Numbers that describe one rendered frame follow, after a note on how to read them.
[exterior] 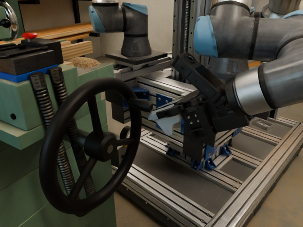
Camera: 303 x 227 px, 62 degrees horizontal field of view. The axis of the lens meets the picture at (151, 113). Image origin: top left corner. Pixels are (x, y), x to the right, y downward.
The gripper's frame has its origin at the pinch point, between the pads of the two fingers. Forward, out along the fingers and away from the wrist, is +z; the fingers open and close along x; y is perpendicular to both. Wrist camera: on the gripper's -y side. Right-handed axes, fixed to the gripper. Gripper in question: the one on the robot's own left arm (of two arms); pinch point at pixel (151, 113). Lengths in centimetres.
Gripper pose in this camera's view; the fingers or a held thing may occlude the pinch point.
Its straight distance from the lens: 56.0
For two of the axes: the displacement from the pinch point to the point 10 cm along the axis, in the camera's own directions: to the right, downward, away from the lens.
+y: 4.3, 8.9, 1.5
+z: -7.4, 2.5, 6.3
